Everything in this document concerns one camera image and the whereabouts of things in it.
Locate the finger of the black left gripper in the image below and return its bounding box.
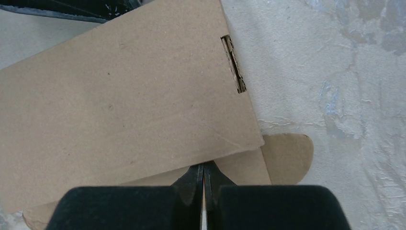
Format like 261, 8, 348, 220
0, 0, 143, 23

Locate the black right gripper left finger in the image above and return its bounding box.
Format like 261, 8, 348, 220
46, 164, 203, 230

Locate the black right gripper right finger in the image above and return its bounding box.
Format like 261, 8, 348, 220
203, 161, 350, 230

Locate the brown cardboard box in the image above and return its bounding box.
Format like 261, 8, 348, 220
0, 0, 314, 222

